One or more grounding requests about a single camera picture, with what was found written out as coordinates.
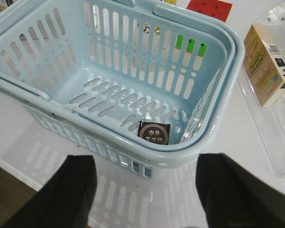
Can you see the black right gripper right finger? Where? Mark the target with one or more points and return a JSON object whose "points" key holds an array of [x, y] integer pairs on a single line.
{"points": [[234, 198]]}

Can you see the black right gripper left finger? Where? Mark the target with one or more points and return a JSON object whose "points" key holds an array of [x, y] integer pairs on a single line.
{"points": [[64, 201]]}

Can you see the black tissue pack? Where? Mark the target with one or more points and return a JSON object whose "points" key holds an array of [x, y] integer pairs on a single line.
{"points": [[157, 133]]}

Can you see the light blue plastic basket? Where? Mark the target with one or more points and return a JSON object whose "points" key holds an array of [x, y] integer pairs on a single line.
{"points": [[91, 70]]}

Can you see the clear acrylic right display shelf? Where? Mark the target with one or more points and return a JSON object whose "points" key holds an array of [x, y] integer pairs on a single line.
{"points": [[270, 121]]}

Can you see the beige snack box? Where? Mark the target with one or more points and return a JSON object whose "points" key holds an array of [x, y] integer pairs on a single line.
{"points": [[264, 65]]}

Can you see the red rubiks cube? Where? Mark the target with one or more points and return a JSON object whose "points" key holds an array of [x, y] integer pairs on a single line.
{"points": [[214, 8]]}

